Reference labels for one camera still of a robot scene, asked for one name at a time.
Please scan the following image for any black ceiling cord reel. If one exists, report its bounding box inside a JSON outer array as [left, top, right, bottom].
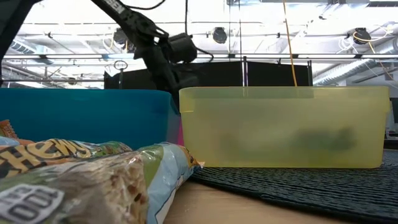
[[112, 27, 137, 54], [212, 27, 228, 45], [352, 27, 373, 45]]

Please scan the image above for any yellow translucent plastic bin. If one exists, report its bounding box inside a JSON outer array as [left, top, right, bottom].
[[178, 86, 391, 169]]

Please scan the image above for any silver horizontal frame rail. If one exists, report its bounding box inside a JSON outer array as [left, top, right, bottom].
[[0, 53, 398, 60]]

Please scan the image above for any dark round woven mat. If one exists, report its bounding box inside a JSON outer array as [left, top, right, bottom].
[[189, 149, 398, 223]]

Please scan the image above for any yellow hanging cable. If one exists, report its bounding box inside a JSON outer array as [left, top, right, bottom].
[[282, 0, 299, 88]]

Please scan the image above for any granola bar green blue wrapper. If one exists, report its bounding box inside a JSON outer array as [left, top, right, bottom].
[[0, 142, 203, 224]]

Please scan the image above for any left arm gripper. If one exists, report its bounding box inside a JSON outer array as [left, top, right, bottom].
[[133, 39, 200, 108]]

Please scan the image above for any pink plastic bin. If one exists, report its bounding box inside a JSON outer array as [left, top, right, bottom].
[[177, 123, 185, 147]]

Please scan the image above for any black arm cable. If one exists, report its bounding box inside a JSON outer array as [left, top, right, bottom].
[[119, 0, 167, 11]]

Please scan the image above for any granola bar yellow chewy print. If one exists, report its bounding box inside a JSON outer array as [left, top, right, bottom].
[[0, 138, 134, 180]]

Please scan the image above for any metal ring stand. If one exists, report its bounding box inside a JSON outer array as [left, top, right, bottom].
[[113, 60, 129, 90]]

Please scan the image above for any teal blue plastic bin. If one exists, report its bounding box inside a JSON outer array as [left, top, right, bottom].
[[0, 87, 182, 151]]

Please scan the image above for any granola bar orange wrapper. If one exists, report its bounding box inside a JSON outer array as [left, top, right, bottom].
[[0, 119, 34, 146]]

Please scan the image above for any black partition panel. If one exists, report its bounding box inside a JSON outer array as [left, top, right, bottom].
[[246, 60, 313, 88], [183, 61, 244, 89], [103, 68, 157, 91]]

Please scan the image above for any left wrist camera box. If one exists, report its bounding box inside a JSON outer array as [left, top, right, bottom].
[[167, 32, 199, 65]]

